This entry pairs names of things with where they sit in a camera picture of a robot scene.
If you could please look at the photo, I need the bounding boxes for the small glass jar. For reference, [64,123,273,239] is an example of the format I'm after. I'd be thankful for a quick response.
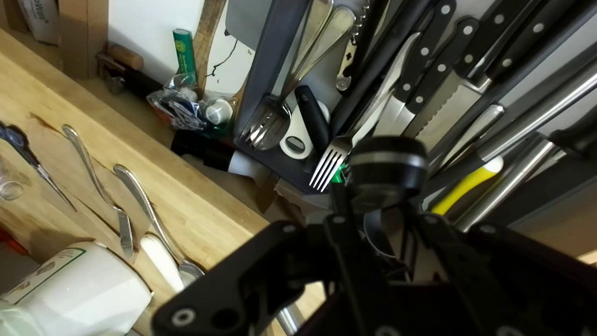
[0,155,27,205]

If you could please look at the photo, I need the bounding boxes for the steel rod handle utensil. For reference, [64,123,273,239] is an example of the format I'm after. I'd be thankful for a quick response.
[478,62,597,164]

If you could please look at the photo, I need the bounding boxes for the shiny silver fork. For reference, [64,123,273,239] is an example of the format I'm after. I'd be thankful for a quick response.
[307,118,376,194]

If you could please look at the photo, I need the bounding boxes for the wooden handled utensil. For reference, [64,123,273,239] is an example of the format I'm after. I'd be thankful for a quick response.
[191,0,232,97]

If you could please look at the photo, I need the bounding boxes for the gray tray spoon handle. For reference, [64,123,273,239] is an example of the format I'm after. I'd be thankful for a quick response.
[310,0,361,71]

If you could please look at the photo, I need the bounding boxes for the green tube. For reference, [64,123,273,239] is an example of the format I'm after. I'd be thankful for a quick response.
[170,26,200,90]

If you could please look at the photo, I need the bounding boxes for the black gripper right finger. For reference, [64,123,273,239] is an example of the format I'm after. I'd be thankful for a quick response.
[407,213,597,336]

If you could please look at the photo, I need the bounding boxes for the small brown box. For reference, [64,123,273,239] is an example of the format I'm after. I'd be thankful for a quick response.
[96,41,146,82]

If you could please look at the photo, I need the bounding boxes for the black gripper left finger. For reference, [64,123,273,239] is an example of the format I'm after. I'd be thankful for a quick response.
[152,185,376,336]

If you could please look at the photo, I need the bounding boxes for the wooden drawer with steel front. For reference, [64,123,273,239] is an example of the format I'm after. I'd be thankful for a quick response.
[58,0,597,269]

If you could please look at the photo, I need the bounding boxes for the yellow handled utensil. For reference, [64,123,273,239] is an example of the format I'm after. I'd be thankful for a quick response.
[430,155,506,218]

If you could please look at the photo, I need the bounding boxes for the steel spoon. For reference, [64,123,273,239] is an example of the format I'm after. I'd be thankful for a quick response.
[176,258,210,286]

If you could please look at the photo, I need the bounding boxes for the clear plastic bag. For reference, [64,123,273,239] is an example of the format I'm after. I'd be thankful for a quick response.
[144,77,238,134]

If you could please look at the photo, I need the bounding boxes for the gray cutlery tray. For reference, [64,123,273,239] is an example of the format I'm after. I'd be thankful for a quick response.
[170,0,597,263]

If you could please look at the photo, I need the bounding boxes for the dark handled scissors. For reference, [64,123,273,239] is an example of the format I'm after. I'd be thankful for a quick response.
[0,120,79,213]

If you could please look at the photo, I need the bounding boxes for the white bucket with green rim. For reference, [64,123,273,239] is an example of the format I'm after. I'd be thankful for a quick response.
[0,239,155,336]

